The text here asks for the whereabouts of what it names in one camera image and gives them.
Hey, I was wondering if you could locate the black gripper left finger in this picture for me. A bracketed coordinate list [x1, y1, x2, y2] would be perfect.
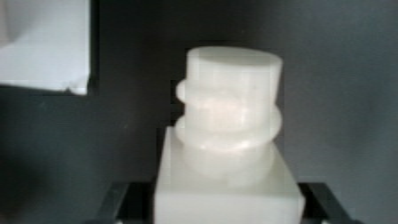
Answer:
[87, 182, 153, 224]

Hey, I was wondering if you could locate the white table leg with tag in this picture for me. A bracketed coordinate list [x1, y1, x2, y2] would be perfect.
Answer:
[155, 46, 306, 224]

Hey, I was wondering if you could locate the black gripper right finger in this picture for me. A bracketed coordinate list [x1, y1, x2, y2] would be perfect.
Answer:
[299, 182, 363, 224]

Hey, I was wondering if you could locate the white square table top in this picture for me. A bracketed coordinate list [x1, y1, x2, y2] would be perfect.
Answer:
[0, 0, 93, 95]

